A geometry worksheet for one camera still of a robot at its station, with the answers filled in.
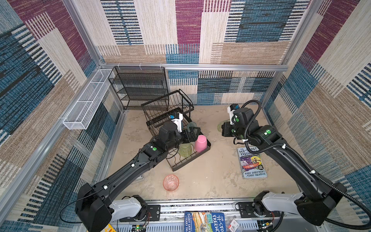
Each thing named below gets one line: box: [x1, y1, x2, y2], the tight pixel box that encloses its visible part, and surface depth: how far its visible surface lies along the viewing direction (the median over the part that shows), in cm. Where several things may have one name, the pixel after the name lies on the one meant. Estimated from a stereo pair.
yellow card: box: [103, 223, 117, 232], surface depth 70 cm
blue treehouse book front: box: [184, 211, 227, 232], surface depth 70 cm
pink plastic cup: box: [194, 134, 208, 153], surface depth 89 cm
